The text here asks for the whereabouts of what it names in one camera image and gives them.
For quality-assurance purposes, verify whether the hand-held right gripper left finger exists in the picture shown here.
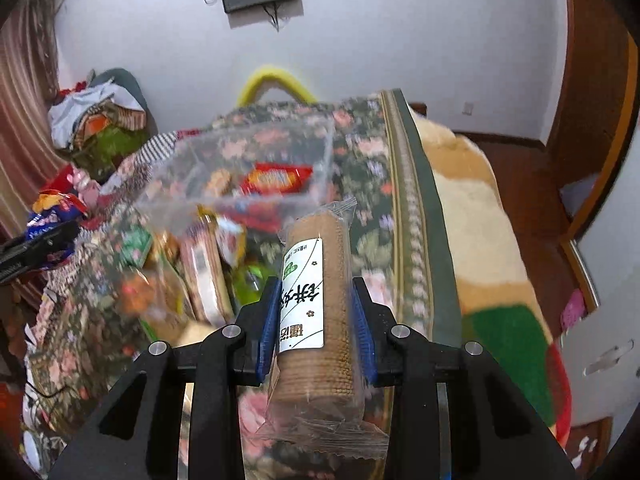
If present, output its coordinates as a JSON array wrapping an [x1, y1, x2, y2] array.
[[49, 276, 282, 480]]

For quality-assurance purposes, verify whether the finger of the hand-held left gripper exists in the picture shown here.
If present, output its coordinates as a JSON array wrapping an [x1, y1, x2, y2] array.
[[0, 220, 82, 262], [0, 246, 75, 286]]

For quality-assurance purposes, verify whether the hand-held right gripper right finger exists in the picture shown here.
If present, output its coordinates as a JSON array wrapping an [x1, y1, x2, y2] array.
[[349, 276, 577, 480]]

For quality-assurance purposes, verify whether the brown cracker packet white label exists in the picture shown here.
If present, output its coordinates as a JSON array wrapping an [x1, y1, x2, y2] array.
[[255, 198, 391, 462]]

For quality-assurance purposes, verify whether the clear plastic container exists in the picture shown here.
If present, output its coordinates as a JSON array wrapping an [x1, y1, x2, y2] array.
[[134, 114, 337, 242]]

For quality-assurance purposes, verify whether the blue orange chip bag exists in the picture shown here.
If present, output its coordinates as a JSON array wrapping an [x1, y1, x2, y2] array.
[[27, 187, 90, 242]]

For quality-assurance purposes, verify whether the pile of snack packets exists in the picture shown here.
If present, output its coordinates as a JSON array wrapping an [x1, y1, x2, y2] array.
[[114, 204, 283, 333]]

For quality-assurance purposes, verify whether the striped curtain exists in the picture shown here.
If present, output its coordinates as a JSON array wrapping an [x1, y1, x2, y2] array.
[[0, 0, 76, 241]]

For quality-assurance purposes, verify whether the pile of clothes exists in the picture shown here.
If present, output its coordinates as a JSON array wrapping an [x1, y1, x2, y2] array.
[[47, 67, 151, 181]]

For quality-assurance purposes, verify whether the floral blanket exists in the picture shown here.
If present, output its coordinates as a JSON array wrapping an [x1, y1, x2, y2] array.
[[22, 89, 463, 480]]

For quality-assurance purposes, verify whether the plush multicolour blanket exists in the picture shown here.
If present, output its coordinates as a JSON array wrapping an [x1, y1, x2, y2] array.
[[409, 105, 573, 448]]

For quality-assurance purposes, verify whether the red snack packet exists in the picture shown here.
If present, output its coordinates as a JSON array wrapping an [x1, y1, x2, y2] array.
[[239, 162, 315, 196]]

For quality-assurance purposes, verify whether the pink toy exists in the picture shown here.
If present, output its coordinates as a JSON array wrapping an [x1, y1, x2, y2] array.
[[560, 288, 587, 330]]

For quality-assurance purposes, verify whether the white cabinet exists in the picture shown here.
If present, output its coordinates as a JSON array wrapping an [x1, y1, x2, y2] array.
[[559, 237, 640, 423]]

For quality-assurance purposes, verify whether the wooden wardrobe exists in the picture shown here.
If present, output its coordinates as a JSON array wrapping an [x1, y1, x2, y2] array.
[[546, 0, 640, 243]]

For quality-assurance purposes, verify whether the black monitor cable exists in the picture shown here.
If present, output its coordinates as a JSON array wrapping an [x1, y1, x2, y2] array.
[[259, 2, 287, 32]]

